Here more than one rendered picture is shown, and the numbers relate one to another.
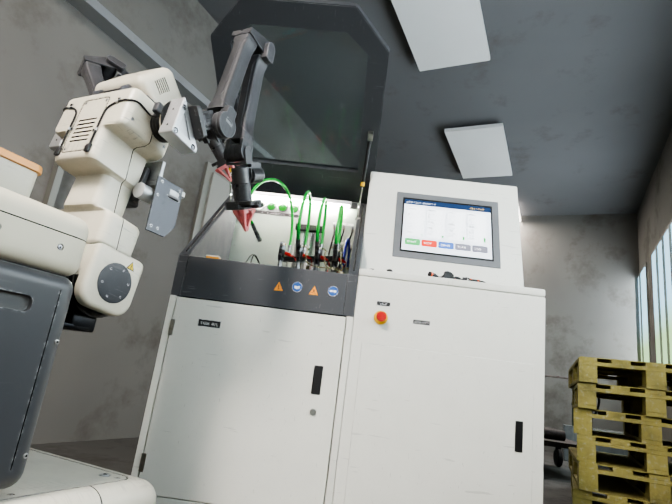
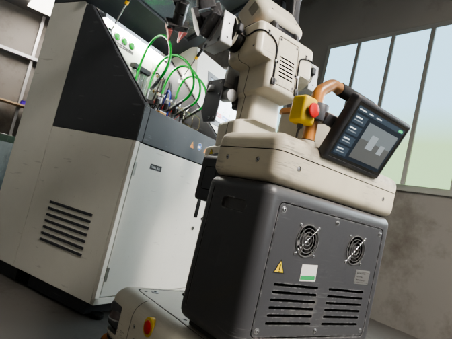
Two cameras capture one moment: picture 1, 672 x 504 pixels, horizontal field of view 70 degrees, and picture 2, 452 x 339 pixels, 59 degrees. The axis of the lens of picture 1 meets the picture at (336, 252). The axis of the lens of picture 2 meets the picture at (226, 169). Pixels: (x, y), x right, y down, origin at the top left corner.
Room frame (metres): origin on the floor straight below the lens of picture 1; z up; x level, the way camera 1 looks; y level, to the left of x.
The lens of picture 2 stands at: (0.66, 1.96, 0.62)
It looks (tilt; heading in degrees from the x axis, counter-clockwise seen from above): 5 degrees up; 297
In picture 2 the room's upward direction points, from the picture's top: 14 degrees clockwise
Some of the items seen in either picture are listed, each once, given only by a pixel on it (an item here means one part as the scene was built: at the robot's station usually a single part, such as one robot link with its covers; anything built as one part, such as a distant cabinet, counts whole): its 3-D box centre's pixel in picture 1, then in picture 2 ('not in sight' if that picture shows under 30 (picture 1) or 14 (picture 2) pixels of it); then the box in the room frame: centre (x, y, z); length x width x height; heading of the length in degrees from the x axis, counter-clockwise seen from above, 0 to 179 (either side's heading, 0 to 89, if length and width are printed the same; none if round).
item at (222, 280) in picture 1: (265, 285); (182, 141); (1.81, 0.25, 0.87); 0.62 x 0.04 x 0.16; 87
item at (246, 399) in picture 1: (244, 401); (164, 223); (1.80, 0.25, 0.44); 0.65 x 0.02 x 0.68; 87
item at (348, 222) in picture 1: (340, 245); (155, 90); (2.30, -0.02, 1.20); 0.13 x 0.03 x 0.31; 87
